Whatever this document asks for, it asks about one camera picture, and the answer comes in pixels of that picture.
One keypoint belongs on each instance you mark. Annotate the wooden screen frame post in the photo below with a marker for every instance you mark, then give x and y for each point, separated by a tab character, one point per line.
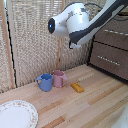
7	46

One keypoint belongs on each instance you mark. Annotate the woven bamboo screen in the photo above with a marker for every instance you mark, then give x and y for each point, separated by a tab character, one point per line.
30	43

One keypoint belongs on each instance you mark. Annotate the white grey robot base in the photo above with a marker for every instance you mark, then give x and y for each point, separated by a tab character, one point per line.
121	122

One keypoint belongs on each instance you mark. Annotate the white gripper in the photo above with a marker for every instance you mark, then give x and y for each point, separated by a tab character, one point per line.
74	45

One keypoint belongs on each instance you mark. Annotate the pink mug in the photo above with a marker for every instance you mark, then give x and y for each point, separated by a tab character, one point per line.
59	80

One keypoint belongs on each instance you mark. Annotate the yellow orange block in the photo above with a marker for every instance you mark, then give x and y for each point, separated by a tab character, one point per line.
77	87

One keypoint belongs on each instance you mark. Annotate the dark brown drawer cabinet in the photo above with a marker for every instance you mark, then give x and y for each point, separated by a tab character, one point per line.
91	50

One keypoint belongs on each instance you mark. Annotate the white floral rim plate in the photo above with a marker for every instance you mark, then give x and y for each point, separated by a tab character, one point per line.
16	115

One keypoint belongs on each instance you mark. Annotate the white black Franka robot arm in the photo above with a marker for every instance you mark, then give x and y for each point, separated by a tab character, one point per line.
75	21

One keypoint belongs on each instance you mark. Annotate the blue mug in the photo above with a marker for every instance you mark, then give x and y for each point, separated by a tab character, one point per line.
46	83

